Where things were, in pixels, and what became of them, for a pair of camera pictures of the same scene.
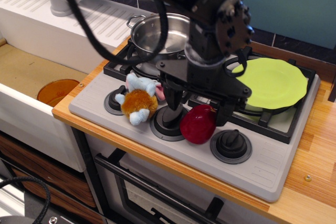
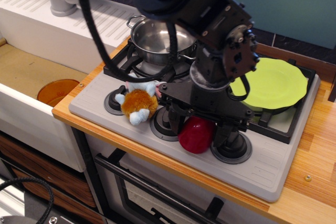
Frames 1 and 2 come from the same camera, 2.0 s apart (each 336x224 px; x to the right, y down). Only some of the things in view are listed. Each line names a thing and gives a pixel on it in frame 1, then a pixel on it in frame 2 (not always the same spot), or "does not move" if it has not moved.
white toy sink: [42, 54] does not move
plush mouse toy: [141, 99] does not move
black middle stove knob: [165, 123] does not move
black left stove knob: [111, 104] does not move
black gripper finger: [224, 110] → [221, 134]
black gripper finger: [174, 96] → [177, 117]
